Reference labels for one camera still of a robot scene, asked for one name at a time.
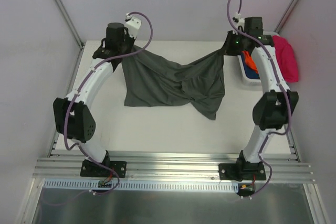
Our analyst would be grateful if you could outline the grey t shirt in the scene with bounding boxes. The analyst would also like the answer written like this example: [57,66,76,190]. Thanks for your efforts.
[121,50,225,120]

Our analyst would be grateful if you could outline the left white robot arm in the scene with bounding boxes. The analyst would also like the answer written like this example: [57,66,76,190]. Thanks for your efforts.
[52,17,142,176]

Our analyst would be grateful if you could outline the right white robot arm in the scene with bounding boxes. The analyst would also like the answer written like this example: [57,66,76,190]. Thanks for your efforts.
[218,14,299,182]

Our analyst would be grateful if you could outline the orange t shirt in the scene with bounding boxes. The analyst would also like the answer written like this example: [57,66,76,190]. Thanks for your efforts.
[242,50,258,73]

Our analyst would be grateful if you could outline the blue t shirt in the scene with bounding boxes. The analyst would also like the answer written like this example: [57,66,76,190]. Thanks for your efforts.
[244,65,260,80]

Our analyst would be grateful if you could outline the white plastic laundry basket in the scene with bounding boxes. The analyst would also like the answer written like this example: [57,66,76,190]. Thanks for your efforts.
[235,31,276,87]

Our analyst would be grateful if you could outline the pink t shirt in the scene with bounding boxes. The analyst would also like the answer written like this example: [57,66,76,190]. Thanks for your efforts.
[272,36,299,83]

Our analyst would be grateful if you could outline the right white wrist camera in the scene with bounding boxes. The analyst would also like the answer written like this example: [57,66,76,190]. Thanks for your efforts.
[232,12,245,32]

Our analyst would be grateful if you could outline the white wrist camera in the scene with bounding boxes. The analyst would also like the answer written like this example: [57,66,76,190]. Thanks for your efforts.
[124,13,142,39]
[232,12,245,32]

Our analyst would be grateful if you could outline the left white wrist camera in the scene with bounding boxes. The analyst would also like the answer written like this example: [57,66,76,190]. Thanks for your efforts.
[124,13,142,39]

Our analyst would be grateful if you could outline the left aluminium corner post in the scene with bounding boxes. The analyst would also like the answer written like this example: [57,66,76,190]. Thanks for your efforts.
[53,0,85,49]

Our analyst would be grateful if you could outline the aluminium corner post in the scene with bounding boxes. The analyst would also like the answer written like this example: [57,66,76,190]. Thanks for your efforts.
[274,0,300,34]
[53,0,85,49]

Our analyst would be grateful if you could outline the right aluminium corner post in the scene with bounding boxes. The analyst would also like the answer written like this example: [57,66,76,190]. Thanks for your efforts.
[274,0,300,34]

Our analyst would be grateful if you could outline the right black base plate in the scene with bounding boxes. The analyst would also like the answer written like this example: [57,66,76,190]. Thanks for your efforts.
[218,162,266,182]

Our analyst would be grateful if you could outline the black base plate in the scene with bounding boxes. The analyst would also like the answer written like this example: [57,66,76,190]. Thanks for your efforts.
[80,160,127,178]
[218,162,266,182]

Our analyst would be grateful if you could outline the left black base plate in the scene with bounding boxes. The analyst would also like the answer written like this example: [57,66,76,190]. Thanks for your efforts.
[80,160,127,178]

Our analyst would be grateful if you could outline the aluminium mounting rail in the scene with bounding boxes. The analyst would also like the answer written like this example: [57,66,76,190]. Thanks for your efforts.
[33,150,317,184]

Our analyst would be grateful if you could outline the white slotted cable duct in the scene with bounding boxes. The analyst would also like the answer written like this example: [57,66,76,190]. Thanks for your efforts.
[44,179,238,193]

